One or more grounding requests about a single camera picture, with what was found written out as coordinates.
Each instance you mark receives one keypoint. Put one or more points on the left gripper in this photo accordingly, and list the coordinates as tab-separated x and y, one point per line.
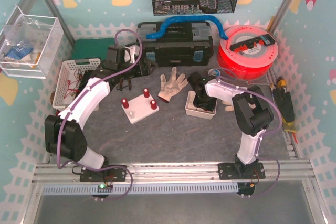
125	79

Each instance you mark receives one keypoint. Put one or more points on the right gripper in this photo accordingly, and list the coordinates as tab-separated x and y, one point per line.
203	100

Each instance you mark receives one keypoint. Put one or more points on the white knit glove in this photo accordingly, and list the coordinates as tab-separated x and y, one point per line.
228	107
172	86

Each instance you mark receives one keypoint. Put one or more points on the large red spring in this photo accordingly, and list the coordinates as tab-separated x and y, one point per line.
146	92
153	105
125	103

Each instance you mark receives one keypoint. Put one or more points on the white peg board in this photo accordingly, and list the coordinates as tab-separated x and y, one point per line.
139	108

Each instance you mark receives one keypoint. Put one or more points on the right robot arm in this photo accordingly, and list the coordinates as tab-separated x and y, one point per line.
253	116

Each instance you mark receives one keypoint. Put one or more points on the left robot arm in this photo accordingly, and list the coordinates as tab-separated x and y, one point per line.
64	135

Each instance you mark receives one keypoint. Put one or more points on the white spring tray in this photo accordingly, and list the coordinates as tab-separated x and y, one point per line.
191	110

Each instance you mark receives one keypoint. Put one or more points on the orange black pliers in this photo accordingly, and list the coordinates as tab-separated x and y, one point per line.
124	83

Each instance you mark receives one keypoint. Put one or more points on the black battery holder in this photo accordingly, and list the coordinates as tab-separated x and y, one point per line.
84	80

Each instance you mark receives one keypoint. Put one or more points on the green plastic case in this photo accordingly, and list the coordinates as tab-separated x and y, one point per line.
91	48

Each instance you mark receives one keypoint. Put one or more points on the white perforated basket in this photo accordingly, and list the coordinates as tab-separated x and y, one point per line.
70	75

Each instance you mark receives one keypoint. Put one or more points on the black tool box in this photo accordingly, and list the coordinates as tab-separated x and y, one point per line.
183	44

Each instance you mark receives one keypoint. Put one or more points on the red filament spool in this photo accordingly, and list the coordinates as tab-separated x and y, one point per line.
250	64

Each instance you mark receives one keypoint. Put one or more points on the black rubber glove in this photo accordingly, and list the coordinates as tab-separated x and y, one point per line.
284	103

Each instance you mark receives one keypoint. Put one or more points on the black power strip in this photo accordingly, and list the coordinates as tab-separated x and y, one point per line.
266	40

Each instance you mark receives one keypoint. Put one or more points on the clear acrylic box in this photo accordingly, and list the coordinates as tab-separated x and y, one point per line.
44	33

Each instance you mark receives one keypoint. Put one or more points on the blue white gloves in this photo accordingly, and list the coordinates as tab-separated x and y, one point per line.
19	51

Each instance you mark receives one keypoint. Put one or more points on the solder wire spool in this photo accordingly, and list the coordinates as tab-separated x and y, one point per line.
214	72

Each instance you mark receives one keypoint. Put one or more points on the grey slotted cable duct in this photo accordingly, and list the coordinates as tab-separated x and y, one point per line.
139	189

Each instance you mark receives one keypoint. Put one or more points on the aluminium rail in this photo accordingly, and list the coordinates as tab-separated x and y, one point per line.
184	172

